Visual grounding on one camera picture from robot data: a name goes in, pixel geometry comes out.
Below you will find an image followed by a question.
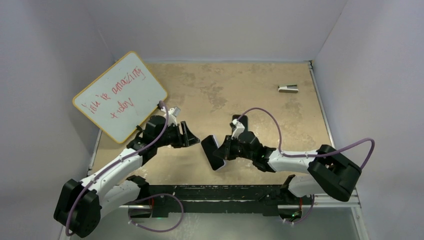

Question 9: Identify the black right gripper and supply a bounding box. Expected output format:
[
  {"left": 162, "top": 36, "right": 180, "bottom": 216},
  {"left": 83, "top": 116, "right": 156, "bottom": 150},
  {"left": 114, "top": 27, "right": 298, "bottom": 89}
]
[{"left": 214, "top": 135, "right": 255, "bottom": 161}]

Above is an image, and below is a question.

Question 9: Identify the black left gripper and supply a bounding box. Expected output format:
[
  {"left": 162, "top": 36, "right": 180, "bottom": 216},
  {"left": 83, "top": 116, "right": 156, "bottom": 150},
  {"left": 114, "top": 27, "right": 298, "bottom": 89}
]
[{"left": 155, "top": 121, "right": 199, "bottom": 149}]

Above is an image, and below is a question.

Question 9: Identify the black smartphone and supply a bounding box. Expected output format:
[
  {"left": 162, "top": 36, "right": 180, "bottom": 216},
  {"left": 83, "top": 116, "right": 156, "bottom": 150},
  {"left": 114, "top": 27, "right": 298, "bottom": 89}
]
[{"left": 200, "top": 134, "right": 226, "bottom": 171}]

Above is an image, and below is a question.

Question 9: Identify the black phone case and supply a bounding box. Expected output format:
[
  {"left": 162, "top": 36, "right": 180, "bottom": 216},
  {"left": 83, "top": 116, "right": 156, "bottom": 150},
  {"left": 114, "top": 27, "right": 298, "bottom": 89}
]
[{"left": 232, "top": 114, "right": 249, "bottom": 132}]

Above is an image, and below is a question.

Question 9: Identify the lavender phone case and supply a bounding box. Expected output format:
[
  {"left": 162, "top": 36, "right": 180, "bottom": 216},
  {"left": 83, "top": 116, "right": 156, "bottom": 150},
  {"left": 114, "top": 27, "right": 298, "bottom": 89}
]
[{"left": 210, "top": 134, "right": 226, "bottom": 171}]

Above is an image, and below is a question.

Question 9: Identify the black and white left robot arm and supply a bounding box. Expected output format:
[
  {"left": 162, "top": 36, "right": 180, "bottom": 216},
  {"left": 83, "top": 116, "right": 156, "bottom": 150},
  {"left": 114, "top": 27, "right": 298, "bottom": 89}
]
[{"left": 53, "top": 115, "right": 200, "bottom": 238}]

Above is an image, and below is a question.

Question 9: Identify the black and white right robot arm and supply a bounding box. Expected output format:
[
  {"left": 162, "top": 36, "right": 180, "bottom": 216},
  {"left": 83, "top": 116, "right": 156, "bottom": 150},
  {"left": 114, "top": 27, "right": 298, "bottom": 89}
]
[{"left": 213, "top": 131, "right": 362, "bottom": 204}]

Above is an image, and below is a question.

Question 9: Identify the whiteboard with red writing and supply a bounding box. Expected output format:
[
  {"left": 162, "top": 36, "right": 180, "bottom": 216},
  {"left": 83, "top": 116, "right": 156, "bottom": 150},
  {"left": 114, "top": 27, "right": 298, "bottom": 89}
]
[{"left": 72, "top": 51, "right": 168, "bottom": 144}]

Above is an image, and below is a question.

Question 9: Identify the small white and black stapler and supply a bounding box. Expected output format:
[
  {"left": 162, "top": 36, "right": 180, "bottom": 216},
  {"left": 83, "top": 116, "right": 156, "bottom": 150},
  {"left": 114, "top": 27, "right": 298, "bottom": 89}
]
[{"left": 278, "top": 84, "right": 299, "bottom": 94}]

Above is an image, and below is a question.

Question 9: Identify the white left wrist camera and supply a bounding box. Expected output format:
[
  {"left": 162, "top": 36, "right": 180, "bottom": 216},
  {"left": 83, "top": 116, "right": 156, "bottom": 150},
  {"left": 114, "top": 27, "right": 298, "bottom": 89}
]
[{"left": 167, "top": 106, "right": 181, "bottom": 126}]

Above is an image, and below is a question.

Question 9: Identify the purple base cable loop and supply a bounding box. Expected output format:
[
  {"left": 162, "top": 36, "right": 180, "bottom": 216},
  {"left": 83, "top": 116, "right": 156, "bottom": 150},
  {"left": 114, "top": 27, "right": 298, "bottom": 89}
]
[{"left": 128, "top": 194, "right": 185, "bottom": 234}]

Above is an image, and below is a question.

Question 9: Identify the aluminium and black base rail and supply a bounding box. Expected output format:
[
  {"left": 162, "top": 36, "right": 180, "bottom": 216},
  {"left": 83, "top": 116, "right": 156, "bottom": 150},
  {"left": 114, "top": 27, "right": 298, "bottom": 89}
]
[{"left": 118, "top": 185, "right": 360, "bottom": 221}]

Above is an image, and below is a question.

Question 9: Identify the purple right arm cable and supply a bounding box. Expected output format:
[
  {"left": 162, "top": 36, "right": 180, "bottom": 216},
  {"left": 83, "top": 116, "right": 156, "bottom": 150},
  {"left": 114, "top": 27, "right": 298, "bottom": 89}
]
[{"left": 235, "top": 107, "right": 376, "bottom": 170}]

